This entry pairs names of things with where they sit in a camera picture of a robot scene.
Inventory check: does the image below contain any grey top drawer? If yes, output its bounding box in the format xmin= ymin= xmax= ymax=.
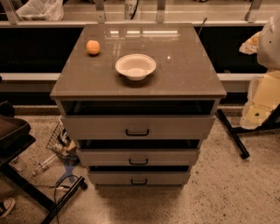
xmin=61 ymin=115 xmax=215 ymax=140

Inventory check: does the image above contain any black table stand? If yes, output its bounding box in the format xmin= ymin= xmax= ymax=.
xmin=0 ymin=135 xmax=88 ymax=224
xmin=217 ymin=105 xmax=280 ymax=159

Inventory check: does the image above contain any white paper bowl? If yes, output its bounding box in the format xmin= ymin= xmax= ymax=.
xmin=115 ymin=54 xmax=157 ymax=81

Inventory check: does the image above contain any orange fruit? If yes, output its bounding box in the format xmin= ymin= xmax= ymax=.
xmin=86 ymin=40 xmax=100 ymax=55

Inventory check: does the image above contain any grey drawer cabinet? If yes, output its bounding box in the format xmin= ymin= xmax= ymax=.
xmin=51 ymin=24 xmax=226 ymax=187

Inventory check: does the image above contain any dark tray on left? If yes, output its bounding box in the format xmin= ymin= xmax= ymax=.
xmin=0 ymin=115 xmax=31 ymax=150

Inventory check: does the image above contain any black table stand right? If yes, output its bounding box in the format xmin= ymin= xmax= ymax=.
xmin=217 ymin=105 xmax=280 ymax=159

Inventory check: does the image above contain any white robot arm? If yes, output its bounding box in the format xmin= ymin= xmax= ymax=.
xmin=239 ymin=12 xmax=280 ymax=130

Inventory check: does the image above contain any white plastic bag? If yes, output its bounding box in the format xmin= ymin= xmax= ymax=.
xmin=16 ymin=0 xmax=64 ymax=21

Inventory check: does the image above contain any clear plastic bottle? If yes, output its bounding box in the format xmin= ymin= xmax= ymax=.
xmin=32 ymin=155 xmax=57 ymax=177

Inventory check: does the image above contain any black table stand left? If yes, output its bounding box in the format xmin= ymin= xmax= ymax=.
xmin=0 ymin=135 xmax=88 ymax=224

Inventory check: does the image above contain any grey drawer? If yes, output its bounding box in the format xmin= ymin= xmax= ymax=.
xmin=88 ymin=171 xmax=190 ymax=187
xmin=61 ymin=115 xmax=215 ymax=140
xmin=77 ymin=149 xmax=198 ymax=166

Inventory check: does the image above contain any wire basket with clutter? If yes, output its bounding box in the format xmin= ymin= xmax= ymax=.
xmin=46 ymin=122 xmax=78 ymax=161

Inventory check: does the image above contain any white numbered container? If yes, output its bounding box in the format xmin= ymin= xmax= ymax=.
xmin=123 ymin=0 xmax=139 ymax=20

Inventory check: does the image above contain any grey bottom drawer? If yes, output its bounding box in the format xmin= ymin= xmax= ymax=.
xmin=88 ymin=171 xmax=190 ymax=187

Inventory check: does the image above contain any black cable on floor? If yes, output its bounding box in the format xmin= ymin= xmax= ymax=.
xmin=31 ymin=174 xmax=80 ymax=224

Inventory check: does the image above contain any black and white sneaker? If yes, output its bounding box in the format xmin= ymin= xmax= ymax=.
xmin=0 ymin=198 xmax=16 ymax=218

